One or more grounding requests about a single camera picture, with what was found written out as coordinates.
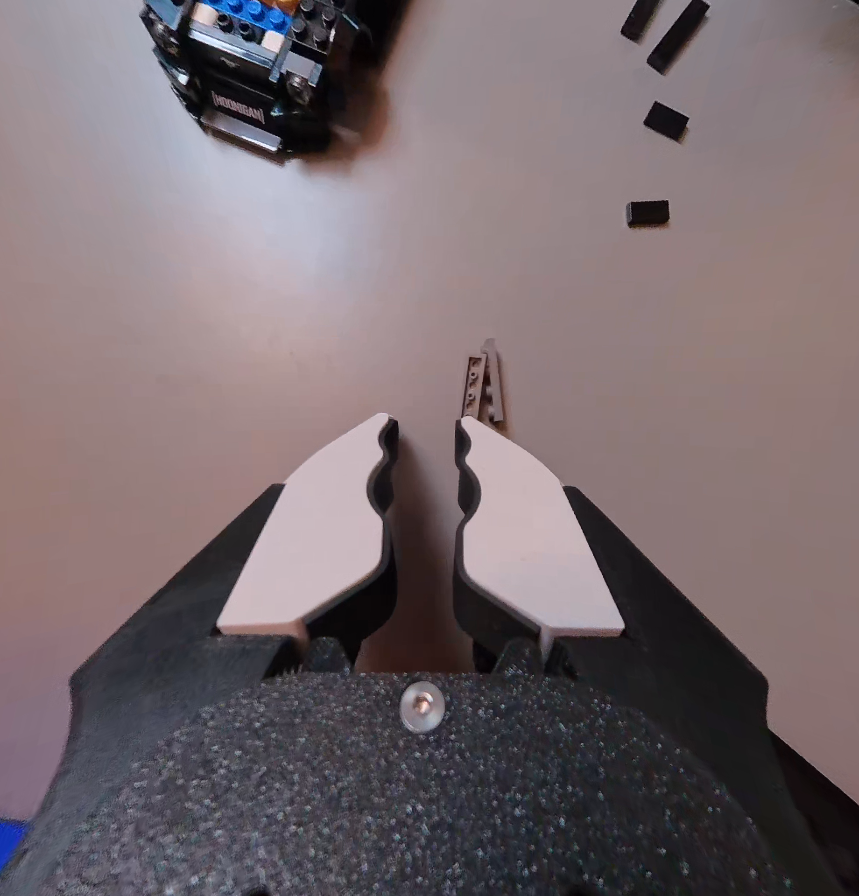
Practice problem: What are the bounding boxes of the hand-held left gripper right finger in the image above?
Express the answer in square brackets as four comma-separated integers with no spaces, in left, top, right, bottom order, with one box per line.
[452,416,628,662]

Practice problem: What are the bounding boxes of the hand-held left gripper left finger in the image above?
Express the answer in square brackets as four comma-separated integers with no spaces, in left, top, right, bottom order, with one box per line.
[216,413,400,659]

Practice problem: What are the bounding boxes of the thin grey lego piece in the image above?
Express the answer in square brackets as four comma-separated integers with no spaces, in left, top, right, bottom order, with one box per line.
[461,336,509,428]

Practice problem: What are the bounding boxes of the lego car model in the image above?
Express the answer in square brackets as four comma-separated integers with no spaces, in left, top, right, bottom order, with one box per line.
[140,0,402,158]

